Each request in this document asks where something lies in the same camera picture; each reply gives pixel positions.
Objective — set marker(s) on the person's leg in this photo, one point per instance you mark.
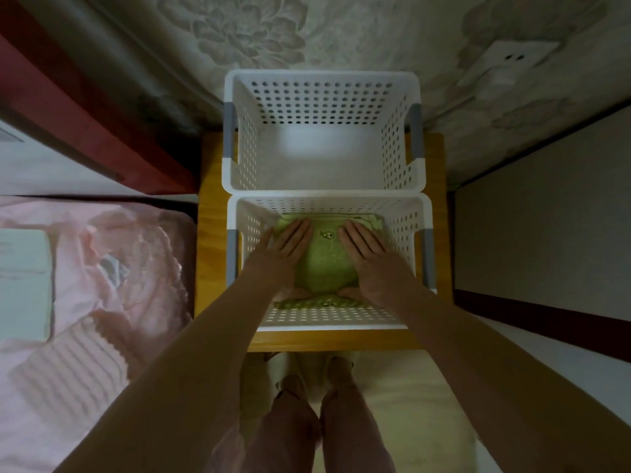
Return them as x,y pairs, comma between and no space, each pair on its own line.
352,428
286,428

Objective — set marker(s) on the person's left hand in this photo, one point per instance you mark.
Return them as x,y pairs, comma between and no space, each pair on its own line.
278,263

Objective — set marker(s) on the pink knitted cloth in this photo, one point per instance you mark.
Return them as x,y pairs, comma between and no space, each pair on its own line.
69,364

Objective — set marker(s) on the green cloth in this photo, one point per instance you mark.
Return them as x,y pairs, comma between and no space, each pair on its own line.
325,261

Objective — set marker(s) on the person's right middle finger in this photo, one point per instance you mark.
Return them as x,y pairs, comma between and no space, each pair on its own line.
359,237

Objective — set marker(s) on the person's left forearm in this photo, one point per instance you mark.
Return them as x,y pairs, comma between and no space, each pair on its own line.
197,359

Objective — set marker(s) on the person's left little finger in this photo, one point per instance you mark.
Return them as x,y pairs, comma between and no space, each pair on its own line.
267,238

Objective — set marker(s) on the beige cabinet with dark trim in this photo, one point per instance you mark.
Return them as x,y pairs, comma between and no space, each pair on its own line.
542,231

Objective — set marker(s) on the small wooden table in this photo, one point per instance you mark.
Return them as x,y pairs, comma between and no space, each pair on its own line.
212,241

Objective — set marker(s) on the person's right thumb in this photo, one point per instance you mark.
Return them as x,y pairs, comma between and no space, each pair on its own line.
351,293

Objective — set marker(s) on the person's right hand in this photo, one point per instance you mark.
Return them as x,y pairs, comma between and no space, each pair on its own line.
377,270

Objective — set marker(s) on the pink bedding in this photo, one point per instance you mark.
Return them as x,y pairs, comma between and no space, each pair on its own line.
74,290

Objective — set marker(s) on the pale green book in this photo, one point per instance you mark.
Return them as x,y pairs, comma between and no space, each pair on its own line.
24,285

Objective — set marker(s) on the person's right little finger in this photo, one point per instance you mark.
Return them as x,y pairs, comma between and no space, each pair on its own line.
385,242

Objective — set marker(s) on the white wall socket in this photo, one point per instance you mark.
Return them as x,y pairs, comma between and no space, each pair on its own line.
507,63

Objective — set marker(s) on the red bed frame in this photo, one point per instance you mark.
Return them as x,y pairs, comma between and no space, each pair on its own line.
74,113

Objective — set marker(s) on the person's left thumb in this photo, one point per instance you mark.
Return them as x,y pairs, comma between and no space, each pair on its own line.
304,294

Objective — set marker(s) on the person's left leg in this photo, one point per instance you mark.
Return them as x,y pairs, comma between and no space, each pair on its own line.
286,428

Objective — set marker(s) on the person's right forearm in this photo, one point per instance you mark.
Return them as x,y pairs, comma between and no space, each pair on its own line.
493,379

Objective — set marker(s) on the person's right leg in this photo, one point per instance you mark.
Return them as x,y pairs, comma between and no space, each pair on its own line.
352,428

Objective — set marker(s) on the person's left middle finger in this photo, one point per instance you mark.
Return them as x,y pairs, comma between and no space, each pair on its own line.
293,236

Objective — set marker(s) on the white perforated plastic basket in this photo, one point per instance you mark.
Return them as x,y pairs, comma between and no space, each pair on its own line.
320,152
320,197

